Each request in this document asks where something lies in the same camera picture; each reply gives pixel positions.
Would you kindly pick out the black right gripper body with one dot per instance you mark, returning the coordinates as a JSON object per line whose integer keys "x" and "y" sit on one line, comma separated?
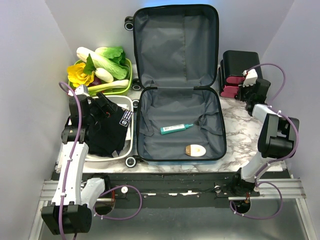
{"x": 245, "y": 93}

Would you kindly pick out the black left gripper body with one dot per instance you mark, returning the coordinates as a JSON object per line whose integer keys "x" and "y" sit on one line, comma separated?
{"x": 98, "y": 113}

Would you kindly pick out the black garment with label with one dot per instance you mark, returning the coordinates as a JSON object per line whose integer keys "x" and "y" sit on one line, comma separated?
{"x": 100, "y": 137}

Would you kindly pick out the black bag with pink trim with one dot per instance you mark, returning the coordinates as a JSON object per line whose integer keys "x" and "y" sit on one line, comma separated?
{"x": 230, "y": 72}

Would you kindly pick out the blue fish print suitcase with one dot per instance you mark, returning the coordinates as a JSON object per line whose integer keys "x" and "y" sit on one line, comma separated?
{"x": 176, "y": 53}

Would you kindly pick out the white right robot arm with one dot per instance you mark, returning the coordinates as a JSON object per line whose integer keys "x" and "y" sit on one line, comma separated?
{"x": 276, "y": 141}

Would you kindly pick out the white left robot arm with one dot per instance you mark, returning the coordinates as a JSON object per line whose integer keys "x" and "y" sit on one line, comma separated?
{"x": 71, "y": 208}

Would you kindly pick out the white rectangular tray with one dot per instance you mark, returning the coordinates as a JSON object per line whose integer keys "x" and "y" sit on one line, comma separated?
{"x": 126, "y": 103}

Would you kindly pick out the green white leek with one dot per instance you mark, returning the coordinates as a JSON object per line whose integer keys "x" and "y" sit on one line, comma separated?
{"x": 115, "y": 87}

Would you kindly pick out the purple onion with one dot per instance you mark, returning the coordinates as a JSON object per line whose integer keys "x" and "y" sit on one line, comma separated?
{"x": 96, "y": 82}

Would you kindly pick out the green vegetable basket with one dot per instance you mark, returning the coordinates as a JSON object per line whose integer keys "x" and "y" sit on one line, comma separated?
{"x": 100, "y": 75}

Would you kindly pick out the white radish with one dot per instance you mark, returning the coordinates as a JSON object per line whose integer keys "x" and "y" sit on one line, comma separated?
{"x": 104, "y": 75}

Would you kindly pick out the white napa cabbage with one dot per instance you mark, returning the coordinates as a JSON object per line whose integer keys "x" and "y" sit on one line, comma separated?
{"x": 117, "y": 71}

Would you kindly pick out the yellow flower cabbage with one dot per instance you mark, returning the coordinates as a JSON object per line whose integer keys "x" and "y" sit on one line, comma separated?
{"x": 77, "y": 77}

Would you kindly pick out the green leafy lettuce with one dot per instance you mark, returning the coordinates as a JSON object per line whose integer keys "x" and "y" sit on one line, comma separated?
{"x": 115, "y": 54}

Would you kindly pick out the teal tube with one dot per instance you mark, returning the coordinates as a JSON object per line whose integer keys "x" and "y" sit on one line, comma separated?
{"x": 175, "y": 128}

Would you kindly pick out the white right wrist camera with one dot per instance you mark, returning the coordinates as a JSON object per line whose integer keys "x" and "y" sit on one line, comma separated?
{"x": 250, "y": 77}

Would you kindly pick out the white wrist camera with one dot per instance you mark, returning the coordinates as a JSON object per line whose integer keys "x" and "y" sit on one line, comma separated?
{"x": 250, "y": 77}
{"x": 82, "y": 90}

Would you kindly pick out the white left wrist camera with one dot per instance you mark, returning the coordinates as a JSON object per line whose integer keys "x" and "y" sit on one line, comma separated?
{"x": 82, "y": 90}

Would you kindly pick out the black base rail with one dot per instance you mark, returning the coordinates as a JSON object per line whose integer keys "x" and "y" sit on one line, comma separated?
{"x": 172, "y": 190}

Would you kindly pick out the aluminium frame rail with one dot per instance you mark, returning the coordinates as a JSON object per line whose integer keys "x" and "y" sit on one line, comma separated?
{"x": 290, "y": 188}

